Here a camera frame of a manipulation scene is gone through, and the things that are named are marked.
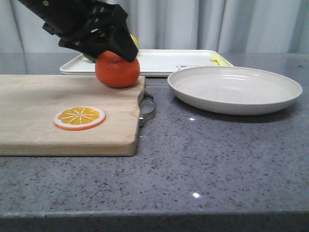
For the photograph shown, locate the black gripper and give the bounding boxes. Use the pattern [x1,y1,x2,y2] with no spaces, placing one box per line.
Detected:
[21,0,138,62]

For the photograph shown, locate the orange mandarin fruit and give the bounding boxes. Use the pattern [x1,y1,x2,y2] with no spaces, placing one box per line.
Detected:
[95,51,140,88]

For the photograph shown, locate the white round plate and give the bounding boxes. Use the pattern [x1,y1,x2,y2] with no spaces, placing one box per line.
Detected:
[168,66,302,116]

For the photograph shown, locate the white rectangular bear tray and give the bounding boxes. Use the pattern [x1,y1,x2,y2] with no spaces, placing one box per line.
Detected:
[59,49,235,78]

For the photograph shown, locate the dark green lime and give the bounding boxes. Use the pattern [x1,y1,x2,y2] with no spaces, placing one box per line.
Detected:
[83,54,96,63]

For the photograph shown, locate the yellow lemon right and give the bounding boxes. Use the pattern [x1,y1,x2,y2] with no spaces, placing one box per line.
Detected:
[130,34,139,48]

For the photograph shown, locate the orange slice toy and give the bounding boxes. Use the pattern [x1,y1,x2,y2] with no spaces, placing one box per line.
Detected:
[53,106,106,131]

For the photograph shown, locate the wooden cutting board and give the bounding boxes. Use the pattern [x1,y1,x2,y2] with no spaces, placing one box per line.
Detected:
[0,74,145,156]

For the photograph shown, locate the yellow plastic fork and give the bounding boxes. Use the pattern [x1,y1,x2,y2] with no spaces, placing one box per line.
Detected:
[211,53,226,66]

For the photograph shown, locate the yellow plastic utensil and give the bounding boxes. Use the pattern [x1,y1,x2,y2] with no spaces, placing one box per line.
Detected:
[211,53,233,66]

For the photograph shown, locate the grey curtain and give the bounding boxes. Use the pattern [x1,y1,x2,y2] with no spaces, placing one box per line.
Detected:
[0,0,309,54]

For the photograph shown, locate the metal cutting board handle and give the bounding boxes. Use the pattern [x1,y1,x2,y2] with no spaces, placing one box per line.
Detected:
[139,90,155,128]

